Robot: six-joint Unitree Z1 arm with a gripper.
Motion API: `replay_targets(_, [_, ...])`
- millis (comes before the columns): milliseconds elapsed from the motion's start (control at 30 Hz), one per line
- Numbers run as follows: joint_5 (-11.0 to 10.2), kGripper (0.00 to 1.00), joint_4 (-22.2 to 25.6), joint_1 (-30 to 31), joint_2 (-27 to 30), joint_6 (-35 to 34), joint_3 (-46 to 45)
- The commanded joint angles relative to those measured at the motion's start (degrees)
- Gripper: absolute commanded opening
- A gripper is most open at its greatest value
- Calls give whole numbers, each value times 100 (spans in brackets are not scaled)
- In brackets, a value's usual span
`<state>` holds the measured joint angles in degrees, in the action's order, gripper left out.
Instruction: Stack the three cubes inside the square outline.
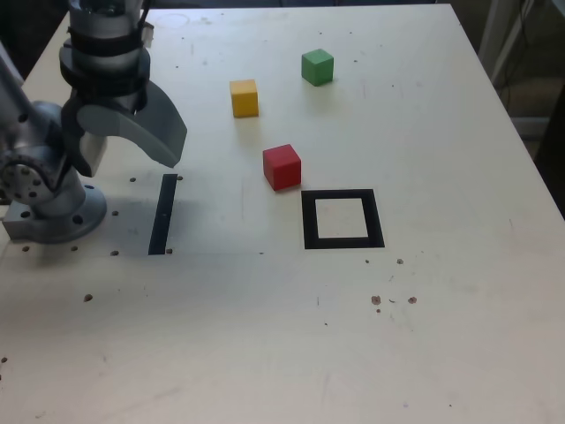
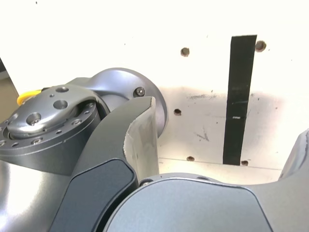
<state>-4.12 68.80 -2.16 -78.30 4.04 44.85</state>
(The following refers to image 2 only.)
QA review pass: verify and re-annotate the yellow plastic loop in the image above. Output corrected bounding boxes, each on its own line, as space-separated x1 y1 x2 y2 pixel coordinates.
17 89 42 105

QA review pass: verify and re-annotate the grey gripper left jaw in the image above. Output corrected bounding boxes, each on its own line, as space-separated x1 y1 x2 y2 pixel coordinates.
48 96 160 232

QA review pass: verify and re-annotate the black tape strip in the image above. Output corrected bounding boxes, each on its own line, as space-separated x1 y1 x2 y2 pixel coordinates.
222 34 258 166

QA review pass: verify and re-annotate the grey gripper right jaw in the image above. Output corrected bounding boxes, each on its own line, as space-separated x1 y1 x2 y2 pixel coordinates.
103 129 309 232

